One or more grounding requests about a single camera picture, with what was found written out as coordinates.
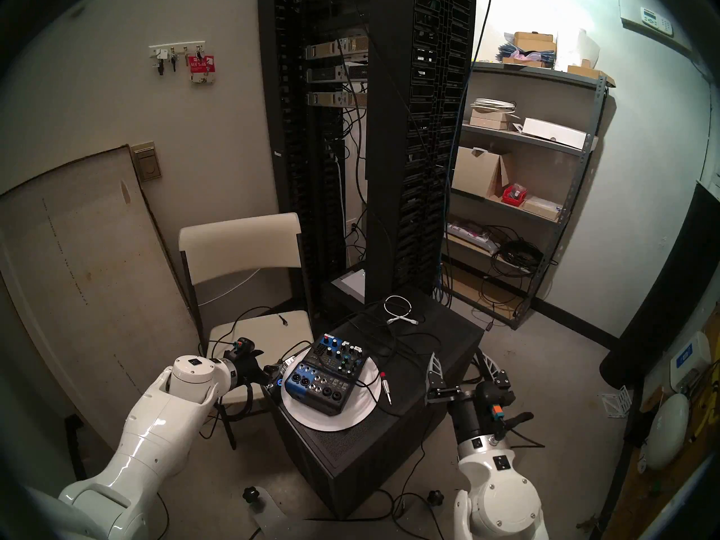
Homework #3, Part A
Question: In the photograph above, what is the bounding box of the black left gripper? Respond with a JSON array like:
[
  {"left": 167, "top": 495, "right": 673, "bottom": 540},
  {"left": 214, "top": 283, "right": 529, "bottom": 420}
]
[{"left": 224, "top": 336, "right": 289, "bottom": 394}]

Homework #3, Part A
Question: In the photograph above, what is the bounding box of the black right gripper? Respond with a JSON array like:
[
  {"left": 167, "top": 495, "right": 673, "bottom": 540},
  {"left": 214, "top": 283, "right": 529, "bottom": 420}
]
[{"left": 425, "top": 350, "right": 534, "bottom": 446}]

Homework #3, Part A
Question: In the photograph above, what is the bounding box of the blue black audio mixer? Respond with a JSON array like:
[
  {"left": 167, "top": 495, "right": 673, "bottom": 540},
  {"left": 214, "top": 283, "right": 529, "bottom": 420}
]
[{"left": 284, "top": 334, "right": 369, "bottom": 415}]

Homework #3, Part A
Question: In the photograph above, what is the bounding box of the black speaker cabinet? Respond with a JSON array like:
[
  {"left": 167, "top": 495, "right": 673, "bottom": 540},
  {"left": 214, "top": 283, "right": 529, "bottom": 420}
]
[{"left": 264, "top": 291, "right": 485, "bottom": 520}]

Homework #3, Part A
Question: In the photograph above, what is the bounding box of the white round plate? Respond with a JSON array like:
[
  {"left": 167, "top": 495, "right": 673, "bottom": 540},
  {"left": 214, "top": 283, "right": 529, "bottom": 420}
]
[{"left": 280, "top": 350, "right": 379, "bottom": 431}]

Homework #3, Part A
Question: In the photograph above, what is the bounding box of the grey flat rack device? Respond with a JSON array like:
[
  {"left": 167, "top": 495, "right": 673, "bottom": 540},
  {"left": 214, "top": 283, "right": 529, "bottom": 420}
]
[{"left": 331, "top": 269, "right": 366, "bottom": 302}]

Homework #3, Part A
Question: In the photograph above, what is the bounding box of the beige folding chair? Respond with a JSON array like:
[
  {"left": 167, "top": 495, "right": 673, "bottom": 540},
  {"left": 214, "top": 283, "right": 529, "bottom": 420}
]
[{"left": 179, "top": 213, "right": 316, "bottom": 449}]

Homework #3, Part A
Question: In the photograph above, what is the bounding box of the pink white package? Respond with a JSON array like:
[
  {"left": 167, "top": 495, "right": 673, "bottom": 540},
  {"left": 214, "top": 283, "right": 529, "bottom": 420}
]
[{"left": 446, "top": 219, "right": 500, "bottom": 253}]

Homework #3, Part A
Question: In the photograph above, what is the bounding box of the beige flat box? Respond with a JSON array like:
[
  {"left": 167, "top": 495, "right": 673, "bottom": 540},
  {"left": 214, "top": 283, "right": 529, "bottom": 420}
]
[{"left": 522, "top": 196, "right": 563, "bottom": 220}]

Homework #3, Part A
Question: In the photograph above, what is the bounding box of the white dome device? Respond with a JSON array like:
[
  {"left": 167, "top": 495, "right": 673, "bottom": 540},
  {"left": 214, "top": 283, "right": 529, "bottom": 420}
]
[{"left": 646, "top": 393, "right": 690, "bottom": 471}]

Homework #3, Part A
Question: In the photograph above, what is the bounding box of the open tan cardboard box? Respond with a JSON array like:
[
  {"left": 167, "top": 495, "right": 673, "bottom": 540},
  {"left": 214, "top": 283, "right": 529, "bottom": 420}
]
[{"left": 452, "top": 146, "right": 510, "bottom": 199}]

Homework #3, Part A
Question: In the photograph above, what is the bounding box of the large grey cardboard sheet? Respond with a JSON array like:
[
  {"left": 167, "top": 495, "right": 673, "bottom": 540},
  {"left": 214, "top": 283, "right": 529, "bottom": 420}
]
[{"left": 0, "top": 145, "right": 206, "bottom": 466}]

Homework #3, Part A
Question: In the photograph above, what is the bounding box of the tall black panel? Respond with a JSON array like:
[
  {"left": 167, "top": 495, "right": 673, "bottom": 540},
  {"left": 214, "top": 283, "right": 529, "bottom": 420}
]
[{"left": 599, "top": 182, "right": 720, "bottom": 390}]

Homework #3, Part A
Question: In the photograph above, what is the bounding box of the white device blue label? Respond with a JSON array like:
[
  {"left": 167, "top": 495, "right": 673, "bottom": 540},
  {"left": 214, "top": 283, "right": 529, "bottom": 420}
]
[{"left": 669, "top": 331, "right": 712, "bottom": 393}]

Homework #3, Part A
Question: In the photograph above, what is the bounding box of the black server rack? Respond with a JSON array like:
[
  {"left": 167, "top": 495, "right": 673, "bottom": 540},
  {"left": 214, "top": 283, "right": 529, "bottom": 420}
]
[{"left": 258, "top": 0, "right": 478, "bottom": 320}]

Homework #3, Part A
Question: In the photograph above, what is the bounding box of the small tan box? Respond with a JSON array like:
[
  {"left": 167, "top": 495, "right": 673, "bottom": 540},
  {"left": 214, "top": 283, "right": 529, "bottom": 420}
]
[{"left": 469, "top": 110, "right": 515, "bottom": 131}]

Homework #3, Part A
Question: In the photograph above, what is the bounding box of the white flat box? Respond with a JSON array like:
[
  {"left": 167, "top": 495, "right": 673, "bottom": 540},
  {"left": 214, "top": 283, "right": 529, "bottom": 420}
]
[{"left": 520, "top": 118, "right": 588, "bottom": 150}]

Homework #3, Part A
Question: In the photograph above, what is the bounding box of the beige rack unit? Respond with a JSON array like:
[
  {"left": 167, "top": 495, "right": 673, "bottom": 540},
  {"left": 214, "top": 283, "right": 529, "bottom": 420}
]
[
  {"left": 307, "top": 92, "right": 369, "bottom": 107},
  {"left": 305, "top": 37, "right": 369, "bottom": 60}
]

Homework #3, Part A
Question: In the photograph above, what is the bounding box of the black rack server unit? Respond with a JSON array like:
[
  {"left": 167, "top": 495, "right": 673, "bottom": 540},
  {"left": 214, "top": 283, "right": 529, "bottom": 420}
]
[{"left": 307, "top": 65, "right": 369, "bottom": 83}]

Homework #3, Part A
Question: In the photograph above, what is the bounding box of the grey metal shelf unit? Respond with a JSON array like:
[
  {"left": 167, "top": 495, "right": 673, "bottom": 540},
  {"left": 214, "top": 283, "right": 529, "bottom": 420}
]
[{"left": 436, "top": 61, "right": 611, "bottom": 329}]

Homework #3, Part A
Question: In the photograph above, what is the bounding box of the red key tag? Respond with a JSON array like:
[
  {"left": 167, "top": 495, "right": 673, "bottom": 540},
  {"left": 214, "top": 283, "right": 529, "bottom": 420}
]
[{"left": 189, "top": 54, "right": 217, "bottom": 84}]

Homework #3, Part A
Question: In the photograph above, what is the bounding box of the pile of plastic bags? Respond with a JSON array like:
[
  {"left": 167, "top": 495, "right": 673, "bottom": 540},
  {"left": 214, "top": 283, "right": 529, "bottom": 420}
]
[{"left": 497, "top": 43, "right": 555, "bottom": 67}]

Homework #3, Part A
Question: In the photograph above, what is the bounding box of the small open cardboard box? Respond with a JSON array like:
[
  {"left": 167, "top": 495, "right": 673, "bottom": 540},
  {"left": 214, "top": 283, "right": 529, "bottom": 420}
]
[{"left": 567, "top": 65, "right": 615, "bottom": 88}]

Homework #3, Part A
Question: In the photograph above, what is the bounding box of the white key hook rack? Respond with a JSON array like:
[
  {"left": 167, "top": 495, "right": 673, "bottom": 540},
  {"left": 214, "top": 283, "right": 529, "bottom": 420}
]
[{"left": 149, "top": 41, "right": 206, "bottom": 59}]

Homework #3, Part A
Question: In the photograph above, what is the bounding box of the brown cardboard box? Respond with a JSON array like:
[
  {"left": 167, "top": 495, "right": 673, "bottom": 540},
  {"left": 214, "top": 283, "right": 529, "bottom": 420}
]
[{"left": 513, "top": 31, "right": 556, "bottom": 53}]

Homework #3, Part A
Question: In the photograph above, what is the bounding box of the white plastic bag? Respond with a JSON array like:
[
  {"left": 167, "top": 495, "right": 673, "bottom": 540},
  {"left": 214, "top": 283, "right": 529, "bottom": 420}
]
[{"left": 557, "top": 28, "right": 601, "bottom": 70}]

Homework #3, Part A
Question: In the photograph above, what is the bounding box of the white Sonitrol alarm cabinet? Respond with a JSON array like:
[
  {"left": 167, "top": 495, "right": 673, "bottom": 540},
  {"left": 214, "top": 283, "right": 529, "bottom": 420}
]
[{"left": 619, "top": 0, "right": 694, "bottom": 53}]

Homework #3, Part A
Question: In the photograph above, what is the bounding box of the thin black loose cable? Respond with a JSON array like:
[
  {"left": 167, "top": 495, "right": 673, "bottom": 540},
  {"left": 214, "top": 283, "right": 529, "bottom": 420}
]
[{"left": 208, "top": 307, "right": 290, "bottom": 388}]

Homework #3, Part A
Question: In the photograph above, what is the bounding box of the white coiled usb cable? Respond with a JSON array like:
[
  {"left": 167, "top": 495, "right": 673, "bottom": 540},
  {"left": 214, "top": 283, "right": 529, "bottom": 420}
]
[{"left": 384, "top": 295, "right": 422, "bottom": 326}]

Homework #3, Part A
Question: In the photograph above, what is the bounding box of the black cable coil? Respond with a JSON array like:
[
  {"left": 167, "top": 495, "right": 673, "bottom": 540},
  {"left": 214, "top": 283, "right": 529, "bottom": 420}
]
[{"left": 484, "top": 225, "right": 557, "bottom": 278}]

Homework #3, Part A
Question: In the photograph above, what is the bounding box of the white lattice bracket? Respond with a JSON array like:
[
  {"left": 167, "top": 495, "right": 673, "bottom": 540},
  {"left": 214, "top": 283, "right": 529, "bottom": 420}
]
[{"left": 598, "top": 386, "right": 633, "bottom": 419}]

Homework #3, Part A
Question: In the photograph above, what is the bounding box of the plywood wall board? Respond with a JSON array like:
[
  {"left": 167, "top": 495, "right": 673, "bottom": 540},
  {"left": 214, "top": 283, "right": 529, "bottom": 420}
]
[{"left": 602, "top": 319, "right": 720, "bottom": 540}]

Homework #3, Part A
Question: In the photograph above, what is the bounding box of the beige wall switch plate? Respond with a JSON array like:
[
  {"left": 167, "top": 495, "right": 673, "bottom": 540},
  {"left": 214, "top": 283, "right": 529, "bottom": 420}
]
[{"left": 130, "top": 142, "right": 163, "bottom": 182}]

